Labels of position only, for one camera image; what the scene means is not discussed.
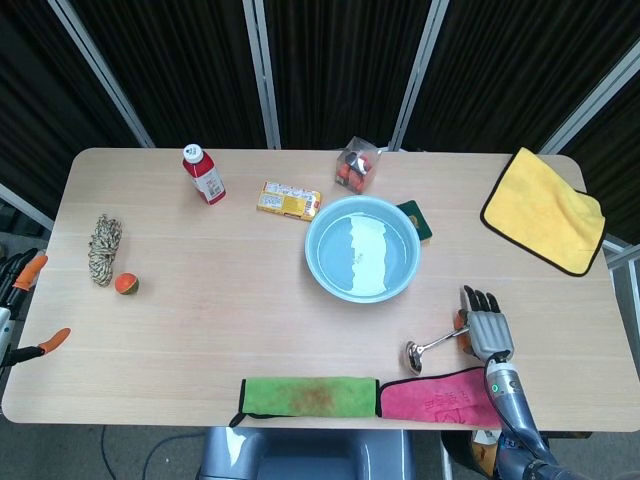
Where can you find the orange white carton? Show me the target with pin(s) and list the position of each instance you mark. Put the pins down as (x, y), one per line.
(482, 452)

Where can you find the grey robot torso base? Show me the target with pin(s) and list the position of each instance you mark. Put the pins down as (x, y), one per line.
(305, 455)

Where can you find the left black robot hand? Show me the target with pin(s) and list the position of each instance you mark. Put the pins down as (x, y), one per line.
(27, 272)

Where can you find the green yellow scouring sponge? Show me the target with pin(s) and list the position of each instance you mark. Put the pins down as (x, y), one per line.
(423, 231)

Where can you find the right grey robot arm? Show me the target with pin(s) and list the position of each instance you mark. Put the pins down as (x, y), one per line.
(512, 410)

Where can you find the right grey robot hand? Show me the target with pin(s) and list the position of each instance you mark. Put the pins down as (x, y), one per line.
(492, 332)

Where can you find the orange and green ball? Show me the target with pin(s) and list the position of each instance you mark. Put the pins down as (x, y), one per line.
(127, 284)

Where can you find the green microfiber cloth black trim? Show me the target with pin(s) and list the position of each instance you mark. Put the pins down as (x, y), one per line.
(310, 397)

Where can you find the pink microfiber cloth black trim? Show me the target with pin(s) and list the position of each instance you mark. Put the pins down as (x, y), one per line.
(435, 402)

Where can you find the grey partition frame post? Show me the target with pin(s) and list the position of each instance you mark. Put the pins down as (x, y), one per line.
(419, 75)
(25, 207)
(97, 65)
(622, 250)
(262, 75)
(595, 97)

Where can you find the grey table leg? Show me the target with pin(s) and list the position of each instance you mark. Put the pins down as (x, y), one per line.
(446, 455)

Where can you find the yellow snack box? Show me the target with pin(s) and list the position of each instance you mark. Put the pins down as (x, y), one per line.
(287, 200)

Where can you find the yellow microfiber cloth black trim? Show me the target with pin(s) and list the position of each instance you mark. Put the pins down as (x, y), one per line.
(542, 210)

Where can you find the light blue bowl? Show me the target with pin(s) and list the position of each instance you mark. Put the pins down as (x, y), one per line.
(330, 250)

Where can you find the metal ladle with orange handle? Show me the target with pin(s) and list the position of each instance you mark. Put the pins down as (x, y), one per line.
(415, 356)

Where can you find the red juice bottle white cap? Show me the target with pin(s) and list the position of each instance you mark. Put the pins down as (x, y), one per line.
(205, 177)

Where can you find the clear bag of snacks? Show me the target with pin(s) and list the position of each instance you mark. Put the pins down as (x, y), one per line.
(357, 167)

